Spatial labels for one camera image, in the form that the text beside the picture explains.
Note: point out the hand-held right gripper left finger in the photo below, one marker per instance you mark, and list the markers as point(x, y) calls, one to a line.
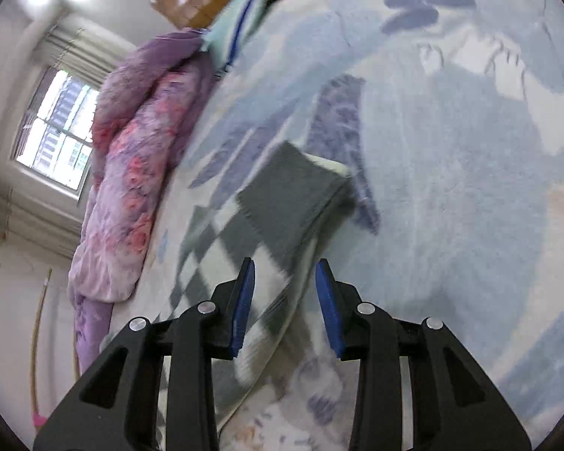
point(244, 300)

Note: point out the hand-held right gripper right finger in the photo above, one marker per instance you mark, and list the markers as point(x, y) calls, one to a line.
point(326, 305)

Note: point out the grey white checkered sweater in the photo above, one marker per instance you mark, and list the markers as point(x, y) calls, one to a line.
point(286, 197)

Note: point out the purple floral quilt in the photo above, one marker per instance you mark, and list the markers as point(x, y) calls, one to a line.
point(131, 159)

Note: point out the blue floral bed sheet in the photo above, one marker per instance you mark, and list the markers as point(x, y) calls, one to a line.
point(451, 174)

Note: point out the grey striped curtain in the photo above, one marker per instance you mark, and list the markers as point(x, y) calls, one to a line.
point(33, 218)
point(84, 51)

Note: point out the barred window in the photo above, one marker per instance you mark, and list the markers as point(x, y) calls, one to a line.
point(51, 136)

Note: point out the light green striped pillow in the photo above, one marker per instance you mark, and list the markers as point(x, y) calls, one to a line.
point(230, 19)

